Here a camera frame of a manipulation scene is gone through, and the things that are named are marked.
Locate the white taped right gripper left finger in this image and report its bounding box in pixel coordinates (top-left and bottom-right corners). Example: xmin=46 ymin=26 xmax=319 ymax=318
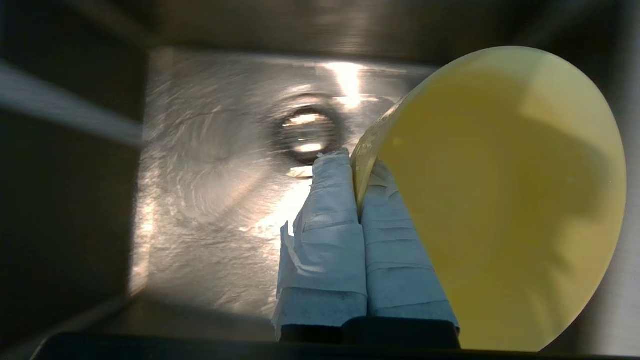
xmin=271 ymin=149 xmax=369 ymax=343

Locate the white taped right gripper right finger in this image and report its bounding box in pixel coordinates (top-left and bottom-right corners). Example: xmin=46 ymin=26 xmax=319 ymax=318
xmin=359 ymin=161 xmax=461 ymax=331

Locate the yellow plastic bowl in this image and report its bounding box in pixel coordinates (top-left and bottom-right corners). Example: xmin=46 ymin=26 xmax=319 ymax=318
xmin=350 ymin=46 xmax=628 ymax=353

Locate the stainless steel sink basin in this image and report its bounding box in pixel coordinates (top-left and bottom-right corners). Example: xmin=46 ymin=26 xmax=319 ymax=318
xmin=0 ymin=0 xmax=640 ymax=360

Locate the round metal drain strainer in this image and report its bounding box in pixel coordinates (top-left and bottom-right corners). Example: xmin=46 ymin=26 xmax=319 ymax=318
xmin=271 ymin=99 xmax=347 ymax=179

